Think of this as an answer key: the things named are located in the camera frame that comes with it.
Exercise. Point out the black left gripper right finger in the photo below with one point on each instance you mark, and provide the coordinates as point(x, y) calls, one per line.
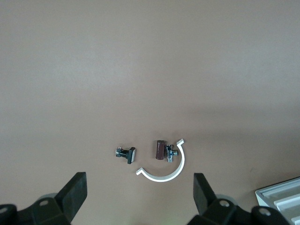
point(204, 197)

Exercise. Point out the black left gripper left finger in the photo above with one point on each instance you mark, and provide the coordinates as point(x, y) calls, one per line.
point(70, 194)

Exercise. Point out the white plastic tray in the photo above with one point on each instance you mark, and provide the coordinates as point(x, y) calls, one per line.
point(269, 194)

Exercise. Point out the small black earcup piece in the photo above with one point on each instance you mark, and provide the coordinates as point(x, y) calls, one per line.
point(129, 155)

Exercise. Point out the brown table mat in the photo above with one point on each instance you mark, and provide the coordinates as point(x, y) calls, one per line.
point(93, 70)

